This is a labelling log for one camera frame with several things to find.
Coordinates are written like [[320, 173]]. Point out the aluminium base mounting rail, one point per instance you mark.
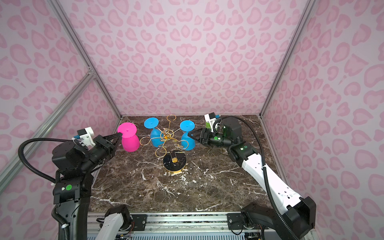
[[199, 226]]

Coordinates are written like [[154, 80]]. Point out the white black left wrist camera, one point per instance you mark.
[[84, 137]]

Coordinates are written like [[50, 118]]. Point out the blue wine glass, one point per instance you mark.
[[155, 135], [187, 142]]

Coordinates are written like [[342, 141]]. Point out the pink wine glass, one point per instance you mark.
[[130, 140]]

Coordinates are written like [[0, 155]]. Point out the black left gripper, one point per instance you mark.
[[103, 143]]

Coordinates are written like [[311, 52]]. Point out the gold wire wine glass rack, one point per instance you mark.
[[171, 152]]

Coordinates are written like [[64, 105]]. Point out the aluminium frame corner post left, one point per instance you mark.
[[63, 18]]

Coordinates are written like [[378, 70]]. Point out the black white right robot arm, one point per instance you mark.
[[291, 216]]

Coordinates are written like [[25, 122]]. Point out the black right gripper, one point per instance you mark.
[[206, 136]]

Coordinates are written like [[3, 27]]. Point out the aluminium frame corner post right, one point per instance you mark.
[[308, 11]]

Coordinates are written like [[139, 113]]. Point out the aluminium frame rail left wall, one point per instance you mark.
[[14, 166]]

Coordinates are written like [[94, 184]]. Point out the blue wine glass front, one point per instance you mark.
[[155, 135]]

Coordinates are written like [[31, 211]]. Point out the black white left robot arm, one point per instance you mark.
[[74, 179]]

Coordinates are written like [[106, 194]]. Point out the aluminium frame corner post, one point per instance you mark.
[[63, 18], [308, 11]]

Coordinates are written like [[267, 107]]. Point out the blue wine glass rear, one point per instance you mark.
[[187, 142]]

